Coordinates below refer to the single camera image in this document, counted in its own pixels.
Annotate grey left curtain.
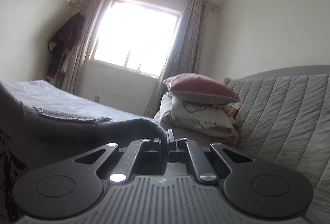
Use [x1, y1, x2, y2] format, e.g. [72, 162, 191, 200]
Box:
[61, 0, 110, 94]

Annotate grey right curtain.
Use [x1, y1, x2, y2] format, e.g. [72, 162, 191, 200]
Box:
[144, 0, 209, 118]

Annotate pink grey pillow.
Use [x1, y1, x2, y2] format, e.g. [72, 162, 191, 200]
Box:
[163, 73, 240, 105]

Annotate dark clothes hanging in corner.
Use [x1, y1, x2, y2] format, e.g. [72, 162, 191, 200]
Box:
[46, 13, 85, 83]

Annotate grey knitted cat sweater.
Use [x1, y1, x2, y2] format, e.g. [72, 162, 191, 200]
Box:
[1, 84, 166, 223]

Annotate folded white floral quilt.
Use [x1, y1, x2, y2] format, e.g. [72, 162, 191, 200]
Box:
[153, 93, 239, 147]

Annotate bright window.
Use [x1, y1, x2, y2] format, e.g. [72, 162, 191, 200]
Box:
[89, 0, 180, 78]

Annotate grey curtain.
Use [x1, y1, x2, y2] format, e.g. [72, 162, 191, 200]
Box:
[144, 0, 209, 118]
[61, 0, 110, 94]

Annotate light grey bed sheet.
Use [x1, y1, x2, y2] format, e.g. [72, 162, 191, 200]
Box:
[3, 80, 141, 121]

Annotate grey quilted headboard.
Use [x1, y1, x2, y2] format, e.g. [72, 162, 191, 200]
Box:
[224, 65, 329, 223]

